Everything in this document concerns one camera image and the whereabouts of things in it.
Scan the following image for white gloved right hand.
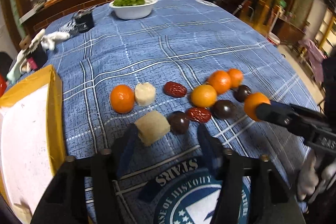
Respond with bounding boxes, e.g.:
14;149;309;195
296;149;335;203

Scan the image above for red date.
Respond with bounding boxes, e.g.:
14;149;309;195
163;81;187;98
186;107;211;123

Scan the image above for dark plum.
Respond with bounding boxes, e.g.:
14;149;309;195
233;85;252;103
211;100;236;119
167;111;190;135

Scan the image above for blue plaid tablecloth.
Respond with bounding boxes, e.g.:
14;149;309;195
48;0;315;223

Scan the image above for peeled cane piece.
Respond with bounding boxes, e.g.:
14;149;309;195
134;110;170;147
134;82;156;106

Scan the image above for small black box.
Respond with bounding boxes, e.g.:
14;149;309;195
72;9;95;34

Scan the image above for green leafy vegetables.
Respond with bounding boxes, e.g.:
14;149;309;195
113;0;145;7

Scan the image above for black and pink clutter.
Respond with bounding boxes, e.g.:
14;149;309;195
6;29;48;83

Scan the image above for small orange tangerine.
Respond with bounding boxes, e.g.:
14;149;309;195
244;92;270;122

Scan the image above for large orange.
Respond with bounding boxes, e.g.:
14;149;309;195
207;71;231;95

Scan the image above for wooden counter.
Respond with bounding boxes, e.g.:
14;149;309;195
23;0;113;36

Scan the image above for red plastic bag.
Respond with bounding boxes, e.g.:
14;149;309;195
0;75;7;97

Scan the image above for yellowish central orange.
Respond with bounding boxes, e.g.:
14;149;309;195
190;85;217;108

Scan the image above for yellow foam-lined box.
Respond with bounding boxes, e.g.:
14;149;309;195
1;65;66;223

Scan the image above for white bowl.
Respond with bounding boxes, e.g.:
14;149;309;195
109;0;158;20

